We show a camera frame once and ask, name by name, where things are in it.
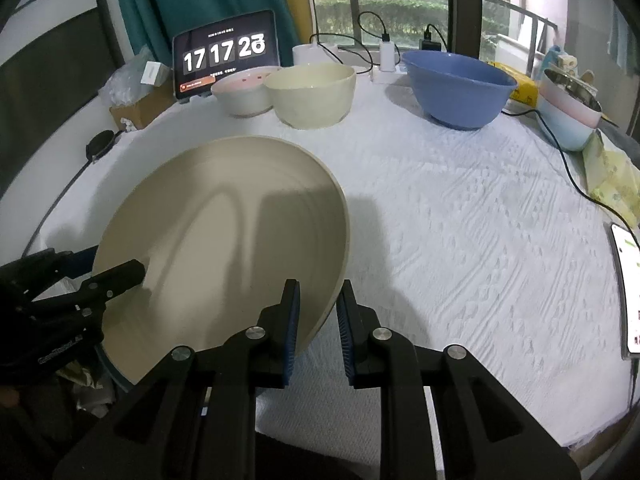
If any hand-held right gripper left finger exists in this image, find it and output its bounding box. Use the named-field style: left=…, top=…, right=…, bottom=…
left=52, top=279, right=303, bottom=480

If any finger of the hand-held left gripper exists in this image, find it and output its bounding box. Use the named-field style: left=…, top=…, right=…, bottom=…
left=52, top=244, right=101, bottom=281
left=75, top=259, right=147, bottom=313

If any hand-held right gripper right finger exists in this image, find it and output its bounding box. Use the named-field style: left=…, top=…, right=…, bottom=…
left=336, top=280, right=583, bottom=480

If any beige plate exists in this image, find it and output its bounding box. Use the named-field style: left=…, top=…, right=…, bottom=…
left=92, top=135, right=351, bottom=386

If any pink strawberry-print bowl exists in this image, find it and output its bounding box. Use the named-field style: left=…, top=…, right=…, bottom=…
left=210, top=66, right=283, bottom=119

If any cream bowl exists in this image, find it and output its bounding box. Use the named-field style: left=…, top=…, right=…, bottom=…
left=263, top=63, right=357, bottom=129

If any blue bowl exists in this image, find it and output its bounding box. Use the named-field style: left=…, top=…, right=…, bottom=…
left=401, top=50, right=518, bottom=131

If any black round device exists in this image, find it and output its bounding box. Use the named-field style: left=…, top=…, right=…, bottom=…
left=86, top=130, right=117, bottom=163

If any cardboard box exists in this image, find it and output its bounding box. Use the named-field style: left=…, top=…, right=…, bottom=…
left=109, top=80, right=176, bottom=131

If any clear plastic bag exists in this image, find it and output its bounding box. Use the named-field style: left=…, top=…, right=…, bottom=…
left=97, top=45, right=173, bottom=111

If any tablet with clock display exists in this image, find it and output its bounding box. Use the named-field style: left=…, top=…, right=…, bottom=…
left=171, top=9, right=280, bottom=101

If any white power strip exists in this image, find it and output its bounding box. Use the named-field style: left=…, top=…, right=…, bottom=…
left=371, top=57, right=416, bottom=84

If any white charging dock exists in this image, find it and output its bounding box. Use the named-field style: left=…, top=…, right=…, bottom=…
left=292, top=43, right=341, bottom=68

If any smartphone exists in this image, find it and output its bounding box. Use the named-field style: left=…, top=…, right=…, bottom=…
left=610, top=221, right=640, bottom=361

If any white charger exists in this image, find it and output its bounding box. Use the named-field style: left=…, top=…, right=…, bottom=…
left=379, top=32, right=401, bottom=73

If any pink and blue electric pot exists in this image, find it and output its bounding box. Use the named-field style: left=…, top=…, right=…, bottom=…
left=536, top=67, right=606, bottom=152

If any yellow packet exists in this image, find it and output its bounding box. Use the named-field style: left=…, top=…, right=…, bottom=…
left=487, top=60, right=541, bottom=106

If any yellow-green cloth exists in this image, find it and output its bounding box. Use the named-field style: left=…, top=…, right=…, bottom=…
left=582, top=132, right=640, bottom=226

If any yellow curtain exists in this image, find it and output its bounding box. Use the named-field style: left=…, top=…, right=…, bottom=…
left=272, top=0, right=316, bottom=61

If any black balcony railing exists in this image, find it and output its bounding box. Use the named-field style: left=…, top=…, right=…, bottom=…
left=310, top=0, right=561, bottom=61

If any grey cloth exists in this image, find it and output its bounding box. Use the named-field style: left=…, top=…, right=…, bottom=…
left=595, top=122, right=640, bottom=153

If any thin black cable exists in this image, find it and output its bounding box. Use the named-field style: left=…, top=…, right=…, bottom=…
left=22, top=159, right=95, bottom=257

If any black dock cable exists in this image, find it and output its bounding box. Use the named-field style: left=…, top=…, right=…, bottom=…
left=309, top=33, right=373, bottom=77

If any long black cable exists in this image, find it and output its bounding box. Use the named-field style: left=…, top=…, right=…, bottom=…
left=501, top=107, right=640, bottom=226

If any looped black cable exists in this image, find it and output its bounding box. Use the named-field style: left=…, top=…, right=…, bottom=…
left=358, top=11, right=392, bottom=72

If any black door frame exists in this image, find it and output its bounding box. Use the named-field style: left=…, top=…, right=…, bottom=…
left=447, top=0, right=483, bottom=58

